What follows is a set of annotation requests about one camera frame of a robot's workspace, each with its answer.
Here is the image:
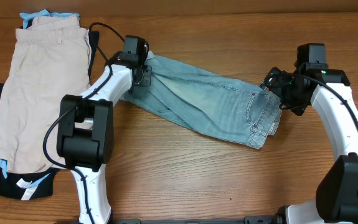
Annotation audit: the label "light blue shirt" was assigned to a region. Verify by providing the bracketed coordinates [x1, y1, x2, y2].
[0, 9, 80, 180]

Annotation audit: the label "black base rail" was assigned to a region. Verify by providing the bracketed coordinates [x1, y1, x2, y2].
[112, 215, 286, 224]

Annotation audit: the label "light blue denim shorts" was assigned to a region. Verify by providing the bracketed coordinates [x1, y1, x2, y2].
[122, 53, 281, 149]

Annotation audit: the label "beige shorts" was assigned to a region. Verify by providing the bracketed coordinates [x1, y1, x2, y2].
[0, 16, 91, 174]

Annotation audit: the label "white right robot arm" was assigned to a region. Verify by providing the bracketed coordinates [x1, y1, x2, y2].
[261, 43, 358, 223]

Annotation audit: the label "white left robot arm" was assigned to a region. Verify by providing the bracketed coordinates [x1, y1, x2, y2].
[56, 35, 151, 223]

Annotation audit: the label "black garment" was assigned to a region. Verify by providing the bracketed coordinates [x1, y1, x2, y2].
[0, 26, 100, 200]

